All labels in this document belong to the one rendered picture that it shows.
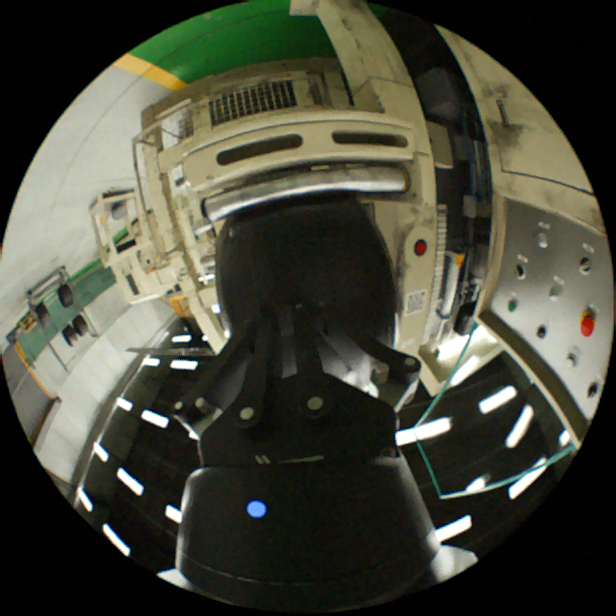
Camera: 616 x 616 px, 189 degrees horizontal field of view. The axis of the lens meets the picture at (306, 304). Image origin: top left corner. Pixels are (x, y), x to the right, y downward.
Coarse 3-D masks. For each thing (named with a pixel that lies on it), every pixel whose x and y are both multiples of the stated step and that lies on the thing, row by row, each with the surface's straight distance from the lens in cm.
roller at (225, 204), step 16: (288, 176) 30; (304, 176) 30; (320, 176) 30; (336, 176) 30; (352, 176) 31; (368, 176) 32; (384, 176) 34; (400, 176) 36; (224, 192) 31; (240, 192) 30; (256, 192) 29; (272, 192) 29; (288, 192) 29; (304, 192) 30; (320, 192) 30; (336, 192) 31; (352, 192) 33; (208, 208) 31; (224, 208) 30; (240, 208) 30; (256, 208) 31
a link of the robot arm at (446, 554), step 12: (444, 552) 8; (456, 552) 7; (468, 552) 7; (432, 564) 7; (444, 564) 7; (456, 564) 6; (468, 564) 6; (168, 576) 8; (180, 576) 8; (420, 576) 7; (432, 576) 6; (444, 576) 6; (192, 588) 7; (408, 588) 6; (420, 588) 6; (372, 600) 5; (384, 600) 6
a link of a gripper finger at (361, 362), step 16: (320, 304) 15; (336, 320) 12; (336, 336) 12; (352, 336) 11; (368, 336) 11; (352, 352) 11; (368, 352) 10; (384, 352) 10; (400, 352) 10; (352, 368) 12; (368, 368) 10; (400, 368) 9; (416, 368) 9; (368, 384) 11
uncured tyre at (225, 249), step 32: (224, 224) 35; (256, 224) 28; (288, 224) 27; (320, 224) 27; (352, 224) 27; (224, 256) 28; (256, 256) 25; (288, 256) 24; (320, 256) 24; (352, 256) 25; (384, 256) 29; (224, 288) 27; (256, 288) 24; (320, 288) 23; (352, 288) 24; (384, 288) 26; (224, 320) 29; (256, 320) 24; (352, 320) 25; (384, 320) 27; (288, 352) 25; (320, 352) 26; (352, 384) 33
